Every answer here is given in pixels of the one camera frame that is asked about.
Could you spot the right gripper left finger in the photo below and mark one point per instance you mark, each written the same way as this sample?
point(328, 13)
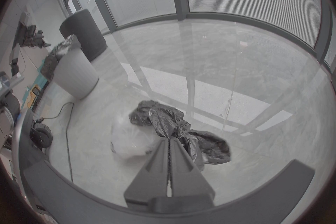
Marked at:
point(154, 170)

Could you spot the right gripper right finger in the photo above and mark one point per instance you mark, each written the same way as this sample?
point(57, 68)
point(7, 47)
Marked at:
point(186, 173)

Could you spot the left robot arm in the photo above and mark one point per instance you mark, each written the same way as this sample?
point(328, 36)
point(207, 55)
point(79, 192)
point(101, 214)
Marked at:
point(32, 36)

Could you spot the dark grey round chair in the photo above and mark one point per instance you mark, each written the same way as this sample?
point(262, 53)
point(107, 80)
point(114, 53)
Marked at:
point(84, 34)

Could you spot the white trash bin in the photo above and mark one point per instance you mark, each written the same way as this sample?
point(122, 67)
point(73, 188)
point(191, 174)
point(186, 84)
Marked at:
point(76, 76)

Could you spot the crumpled clear plastic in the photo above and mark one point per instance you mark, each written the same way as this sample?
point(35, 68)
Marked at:
point(128, 139)

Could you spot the black plastic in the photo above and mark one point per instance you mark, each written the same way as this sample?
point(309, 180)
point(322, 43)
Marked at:
point(162, 118)

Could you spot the low table with yellow top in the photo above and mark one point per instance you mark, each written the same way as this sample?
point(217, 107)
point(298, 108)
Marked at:
point(34, 91)

